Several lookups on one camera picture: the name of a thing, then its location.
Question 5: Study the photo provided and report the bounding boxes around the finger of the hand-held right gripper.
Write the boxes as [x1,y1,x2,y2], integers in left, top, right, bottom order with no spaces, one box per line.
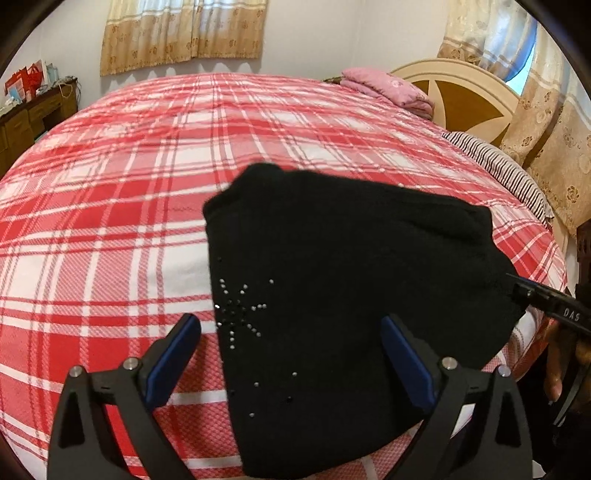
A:
[505,272,539,306]

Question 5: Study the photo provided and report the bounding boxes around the person's right hand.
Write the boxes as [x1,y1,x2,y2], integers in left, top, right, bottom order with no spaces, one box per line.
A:
[543,318,591,403]

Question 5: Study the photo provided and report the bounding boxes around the pink folded blanket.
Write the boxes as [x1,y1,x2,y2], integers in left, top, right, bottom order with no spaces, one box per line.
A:
[340,67,435,119]

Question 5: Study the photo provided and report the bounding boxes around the cream wooden bed headboard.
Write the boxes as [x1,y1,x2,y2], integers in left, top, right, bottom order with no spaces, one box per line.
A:
[390,58,523,142]

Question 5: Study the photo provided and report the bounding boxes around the dark wooden nightstand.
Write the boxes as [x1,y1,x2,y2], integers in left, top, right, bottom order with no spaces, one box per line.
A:
[574,225,591,298]

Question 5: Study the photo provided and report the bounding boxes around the beige floral curtain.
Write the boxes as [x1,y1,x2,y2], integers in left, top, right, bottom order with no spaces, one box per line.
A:
[436,0,591,237]
[99,0,269,77]

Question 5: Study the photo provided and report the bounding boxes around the red paper bag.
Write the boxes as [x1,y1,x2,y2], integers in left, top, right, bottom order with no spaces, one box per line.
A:
[4,65,47,100]

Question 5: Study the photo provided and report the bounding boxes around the person's dark clothing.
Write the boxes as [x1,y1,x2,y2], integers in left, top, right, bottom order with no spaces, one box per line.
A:
[519,360,591,480]

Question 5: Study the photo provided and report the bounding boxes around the black pants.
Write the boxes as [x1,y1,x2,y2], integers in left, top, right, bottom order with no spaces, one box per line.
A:
[203,162,528,479]

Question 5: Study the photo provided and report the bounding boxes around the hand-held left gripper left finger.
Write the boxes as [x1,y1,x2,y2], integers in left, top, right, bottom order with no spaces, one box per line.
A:
[46,313,203,480]

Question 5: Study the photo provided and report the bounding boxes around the red plaid bed sheet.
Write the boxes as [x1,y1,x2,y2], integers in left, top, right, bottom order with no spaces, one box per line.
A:
[0,71,570,480]

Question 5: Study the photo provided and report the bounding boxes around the brown wooden desk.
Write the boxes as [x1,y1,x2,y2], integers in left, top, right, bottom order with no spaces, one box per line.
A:
[0,78,79,175]

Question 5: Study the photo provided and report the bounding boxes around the striped pillow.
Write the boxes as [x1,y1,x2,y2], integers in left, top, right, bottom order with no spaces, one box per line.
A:
[441,131,555,223]

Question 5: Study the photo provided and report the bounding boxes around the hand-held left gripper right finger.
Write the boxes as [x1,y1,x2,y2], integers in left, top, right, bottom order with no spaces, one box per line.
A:
[380,314,536,480]

